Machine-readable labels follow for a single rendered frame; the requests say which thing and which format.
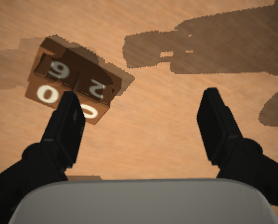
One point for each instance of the brown calendar cube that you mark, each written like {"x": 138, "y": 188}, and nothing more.
{"x": 94, "y": 98}
{"x": 49, "y": 80}

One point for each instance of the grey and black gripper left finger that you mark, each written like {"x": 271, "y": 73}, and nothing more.
{"x": 58, "y": 149}

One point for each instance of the brown wooden tray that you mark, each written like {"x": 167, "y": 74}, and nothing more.
{"x": 76, "y": 61}

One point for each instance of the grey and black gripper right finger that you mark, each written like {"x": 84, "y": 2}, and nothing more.
{"x": 224, "y": 145}

